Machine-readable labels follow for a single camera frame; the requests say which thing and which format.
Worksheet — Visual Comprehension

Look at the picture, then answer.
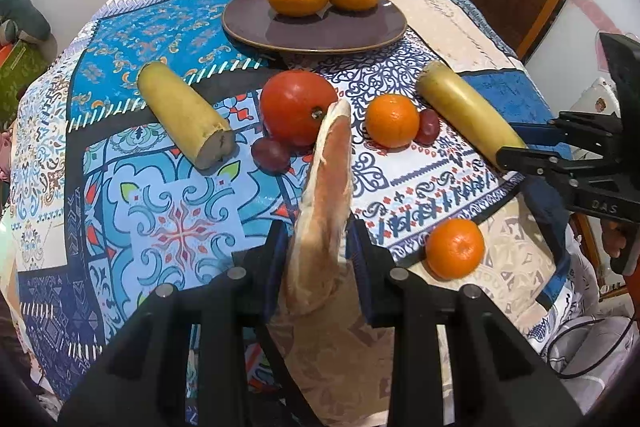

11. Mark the green patterned box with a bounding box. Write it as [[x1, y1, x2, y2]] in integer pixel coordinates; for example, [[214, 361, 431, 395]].
[[0, 41, 49, 128]]

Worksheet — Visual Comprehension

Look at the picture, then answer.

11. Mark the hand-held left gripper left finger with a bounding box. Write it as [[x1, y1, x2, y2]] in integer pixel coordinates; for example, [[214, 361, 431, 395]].
[[57, 219, 291, 427]]

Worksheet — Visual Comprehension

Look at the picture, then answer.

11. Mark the grey plush toy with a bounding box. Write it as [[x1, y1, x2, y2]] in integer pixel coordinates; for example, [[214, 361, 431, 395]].
[[0, 0, 51, 45]]

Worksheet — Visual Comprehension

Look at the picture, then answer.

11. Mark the black cable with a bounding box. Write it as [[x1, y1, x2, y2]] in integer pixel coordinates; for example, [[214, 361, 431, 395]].
[[546, 314, 637, 380]]

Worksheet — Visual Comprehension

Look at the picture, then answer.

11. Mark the dark red plum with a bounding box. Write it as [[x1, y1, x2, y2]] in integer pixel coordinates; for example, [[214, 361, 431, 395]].
[[414, 108, 441, 145]]

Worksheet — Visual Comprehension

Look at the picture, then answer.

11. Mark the red tomato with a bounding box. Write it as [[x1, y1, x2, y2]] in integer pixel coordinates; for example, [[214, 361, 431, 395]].
[[259, 70, 340, 148]]

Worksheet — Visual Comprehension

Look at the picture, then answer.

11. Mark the small tangerine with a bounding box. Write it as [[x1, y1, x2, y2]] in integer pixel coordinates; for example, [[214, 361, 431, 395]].
[[365, 93, 420, 149], [425, 218, 486, 280]]

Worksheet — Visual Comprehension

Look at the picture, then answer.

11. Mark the dark red grape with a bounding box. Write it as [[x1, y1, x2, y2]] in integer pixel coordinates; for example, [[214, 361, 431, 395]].
[[251, 137, 292, 172]]

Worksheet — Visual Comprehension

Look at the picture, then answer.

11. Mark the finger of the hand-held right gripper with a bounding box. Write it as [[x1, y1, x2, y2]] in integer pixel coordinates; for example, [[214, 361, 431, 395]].
[[494, 144, 623, 190], [509, 111, 623, 145]]

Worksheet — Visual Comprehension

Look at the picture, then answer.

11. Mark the person's right hand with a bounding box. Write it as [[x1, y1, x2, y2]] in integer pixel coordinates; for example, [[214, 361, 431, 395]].
[[601, 222, 628, 260]]

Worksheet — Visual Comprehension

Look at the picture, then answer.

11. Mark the cut banana piece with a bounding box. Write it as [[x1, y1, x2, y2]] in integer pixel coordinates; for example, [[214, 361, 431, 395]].
[[137, 62, 235, 170], [416, 61, 528, 170]]

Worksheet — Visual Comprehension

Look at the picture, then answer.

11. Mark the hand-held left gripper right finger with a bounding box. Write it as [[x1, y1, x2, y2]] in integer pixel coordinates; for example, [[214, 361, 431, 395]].
[[345, 214, 583, 427]]

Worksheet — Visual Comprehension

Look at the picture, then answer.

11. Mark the brown round plate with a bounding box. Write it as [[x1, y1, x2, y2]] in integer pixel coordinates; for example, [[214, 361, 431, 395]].
[[221, 0, 408, 54]]

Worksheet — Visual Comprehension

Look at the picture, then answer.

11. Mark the patchwork patterned tablecloth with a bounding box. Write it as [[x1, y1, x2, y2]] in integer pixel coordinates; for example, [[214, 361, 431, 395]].
[[0, 0, 606, 427]]

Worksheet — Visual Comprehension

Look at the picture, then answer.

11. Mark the white patterned pillow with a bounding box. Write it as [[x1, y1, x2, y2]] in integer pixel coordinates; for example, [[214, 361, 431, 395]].
[[575, 77, 622, 158]]

